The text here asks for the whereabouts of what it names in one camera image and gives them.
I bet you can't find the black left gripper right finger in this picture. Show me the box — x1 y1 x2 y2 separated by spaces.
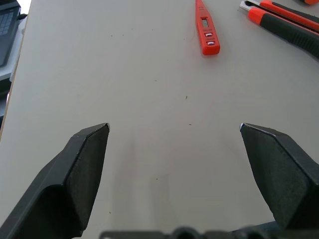
239 122 319 232

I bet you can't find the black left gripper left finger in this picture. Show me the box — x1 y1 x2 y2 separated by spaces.
0 122 111 239

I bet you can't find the red black utility knife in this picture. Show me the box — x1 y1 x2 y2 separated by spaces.
247 6 319 60

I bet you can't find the orange voltage tester pen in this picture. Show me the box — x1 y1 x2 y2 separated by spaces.
195 0 221 56

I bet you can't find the orange black utility knife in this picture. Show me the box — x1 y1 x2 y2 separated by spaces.
239 0 319 32

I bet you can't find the dark grey laptop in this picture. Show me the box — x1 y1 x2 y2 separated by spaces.
0 0 21 68

